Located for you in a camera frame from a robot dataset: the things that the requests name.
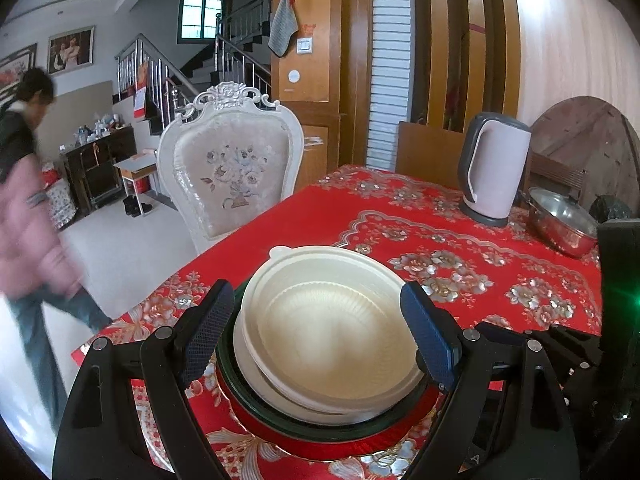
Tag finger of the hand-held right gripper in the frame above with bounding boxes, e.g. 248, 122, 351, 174
547, 327, 601, 386

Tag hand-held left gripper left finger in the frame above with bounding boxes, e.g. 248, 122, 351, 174
52, 280, 236, 480

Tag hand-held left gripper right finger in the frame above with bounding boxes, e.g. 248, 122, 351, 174
400, 280, 583, 480

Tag white disposable bowl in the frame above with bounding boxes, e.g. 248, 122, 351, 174
234, 320, 381, 416

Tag beige ribbed plastic bowl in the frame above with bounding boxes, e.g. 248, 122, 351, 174
241, 245, 427, 412

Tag dark green plastic bowl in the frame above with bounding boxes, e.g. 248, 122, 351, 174
216, 280, 443, 445

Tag red floral tablecloth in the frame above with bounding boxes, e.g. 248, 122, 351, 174
70, 164, 603, 480

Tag stainless steel pot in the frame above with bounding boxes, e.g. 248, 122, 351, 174
520, 187, 600, 259

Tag glass pot lid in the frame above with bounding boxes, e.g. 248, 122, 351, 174
527, 187, 599, 241

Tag pair of black boots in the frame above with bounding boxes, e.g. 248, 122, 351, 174
122, 195, 155, 218

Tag black plastic bag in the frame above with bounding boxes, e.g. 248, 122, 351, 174
587, 195, 633, 223

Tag white ornate floral chair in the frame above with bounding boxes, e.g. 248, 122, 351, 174
156, 81, 306, 256

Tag white electric kettle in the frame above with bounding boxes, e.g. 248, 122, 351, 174
457, 112, 532, 228

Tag brown wooden board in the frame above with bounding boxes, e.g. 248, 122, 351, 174
396, 120, 468, 191

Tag small white desk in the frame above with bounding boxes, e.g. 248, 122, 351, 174
112, 152, 161, 201

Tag dark wooden slatted stool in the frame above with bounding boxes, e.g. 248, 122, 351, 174
522, 152, 587, 196

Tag dark wooden sideboard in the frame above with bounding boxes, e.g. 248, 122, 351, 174
60, 126, 138, 216

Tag floral patterned cloth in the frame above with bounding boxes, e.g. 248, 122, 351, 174
42, 160, 78, 231

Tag round wooden tabletop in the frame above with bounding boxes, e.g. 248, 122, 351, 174
527, 96, 640, 221

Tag group of bottles and cups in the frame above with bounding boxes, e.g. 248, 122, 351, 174
75, 112, 123, 146

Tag red hanging calendar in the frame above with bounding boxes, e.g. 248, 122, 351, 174
132, 60, 151, 121

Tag steel stair railing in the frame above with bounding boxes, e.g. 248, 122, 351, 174
115, 0, 273, 131

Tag white slatted shutter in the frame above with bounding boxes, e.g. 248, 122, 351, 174
367, 0, 417, 171

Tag brown wooden door panels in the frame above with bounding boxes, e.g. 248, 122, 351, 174
410, 0, 521, 133

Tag grey hanging towel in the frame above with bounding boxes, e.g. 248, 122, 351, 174
267, 0, 299, 58

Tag framed portrait photo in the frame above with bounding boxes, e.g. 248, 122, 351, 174
47, 26, 96, 77

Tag green framed window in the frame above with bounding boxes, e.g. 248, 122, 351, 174
177, 0, 232, 43

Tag framed red painting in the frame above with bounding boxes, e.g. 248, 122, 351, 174
0, 42, 38, 101

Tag orange wooden cabinet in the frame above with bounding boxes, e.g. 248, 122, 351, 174
272, 0, 371, 196

